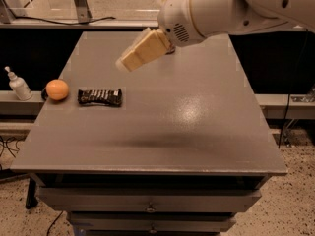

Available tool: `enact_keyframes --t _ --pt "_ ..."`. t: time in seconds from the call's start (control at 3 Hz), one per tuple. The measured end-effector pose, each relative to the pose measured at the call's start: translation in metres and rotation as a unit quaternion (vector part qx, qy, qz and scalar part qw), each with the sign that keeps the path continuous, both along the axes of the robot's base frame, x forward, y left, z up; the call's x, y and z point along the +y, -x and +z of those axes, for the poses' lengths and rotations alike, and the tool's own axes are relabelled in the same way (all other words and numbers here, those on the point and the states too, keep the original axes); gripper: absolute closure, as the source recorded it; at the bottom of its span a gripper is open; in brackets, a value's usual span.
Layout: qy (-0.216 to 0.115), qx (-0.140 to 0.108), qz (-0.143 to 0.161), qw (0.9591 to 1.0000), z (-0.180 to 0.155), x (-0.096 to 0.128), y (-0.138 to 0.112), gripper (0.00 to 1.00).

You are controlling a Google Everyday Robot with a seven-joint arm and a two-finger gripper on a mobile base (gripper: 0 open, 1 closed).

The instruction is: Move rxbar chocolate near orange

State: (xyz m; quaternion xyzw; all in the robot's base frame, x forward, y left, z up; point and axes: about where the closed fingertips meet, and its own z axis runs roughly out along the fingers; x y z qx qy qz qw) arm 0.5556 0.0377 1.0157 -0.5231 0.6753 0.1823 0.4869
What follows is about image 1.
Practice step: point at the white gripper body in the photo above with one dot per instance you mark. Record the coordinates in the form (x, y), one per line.
(175, 19)

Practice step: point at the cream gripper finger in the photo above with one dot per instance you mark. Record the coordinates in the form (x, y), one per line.
(130, 60)
(155, 46)

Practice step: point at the black rxbar chocolate wrapper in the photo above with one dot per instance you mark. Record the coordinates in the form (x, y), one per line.
(106, 97)

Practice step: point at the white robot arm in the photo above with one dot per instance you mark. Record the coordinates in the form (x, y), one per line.
(239, 17)

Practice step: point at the red soda can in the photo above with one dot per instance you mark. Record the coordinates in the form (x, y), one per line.
(170, 51)

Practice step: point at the orange fruit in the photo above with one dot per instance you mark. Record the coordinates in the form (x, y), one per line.
(57, 89)

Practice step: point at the white pump bottle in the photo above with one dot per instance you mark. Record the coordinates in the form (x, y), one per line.
(18, 85)

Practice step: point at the grey drawer cabinet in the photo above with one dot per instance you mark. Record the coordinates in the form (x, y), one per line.
(188, 121)

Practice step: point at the upper grey drawer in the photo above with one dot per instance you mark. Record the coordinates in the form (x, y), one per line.
(148, 200)

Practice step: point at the grey drawer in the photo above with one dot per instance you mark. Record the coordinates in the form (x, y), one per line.
(151, 222)
(148, 200)

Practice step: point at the lower grey drawer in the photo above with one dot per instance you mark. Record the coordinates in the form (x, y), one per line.
(151, 222)

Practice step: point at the left metal frame post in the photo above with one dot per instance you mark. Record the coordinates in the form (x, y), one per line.
(83, 11)

